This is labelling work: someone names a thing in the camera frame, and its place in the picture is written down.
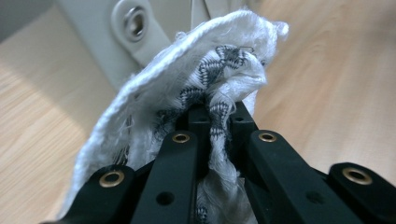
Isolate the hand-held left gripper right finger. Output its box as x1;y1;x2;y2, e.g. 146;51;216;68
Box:
228;102;363;224

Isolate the grey metal expandable rack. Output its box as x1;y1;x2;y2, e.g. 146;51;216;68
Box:
54;0;262;92

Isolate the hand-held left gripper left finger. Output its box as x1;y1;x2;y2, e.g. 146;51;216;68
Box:
130;104;210;224

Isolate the white patterned cloth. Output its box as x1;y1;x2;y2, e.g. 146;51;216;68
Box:
57;8;290;224

